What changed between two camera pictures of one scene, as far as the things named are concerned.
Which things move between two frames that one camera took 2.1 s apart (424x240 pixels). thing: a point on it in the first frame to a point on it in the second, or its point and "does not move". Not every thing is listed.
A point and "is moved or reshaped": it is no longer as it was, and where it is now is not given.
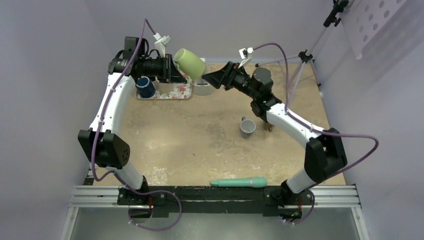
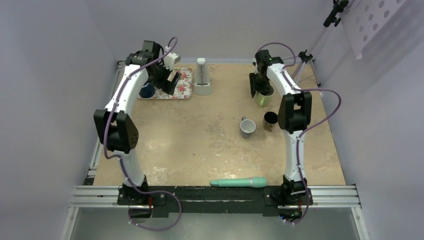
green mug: x=189 y=64 is moved or reshaped
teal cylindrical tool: x=255 y=182 does not move
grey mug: x=247 y=126 does not move
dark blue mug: x=144 y=87 does not move
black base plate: x=163 y=200 does not move
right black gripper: x=225 y=77 to x=265 y=89
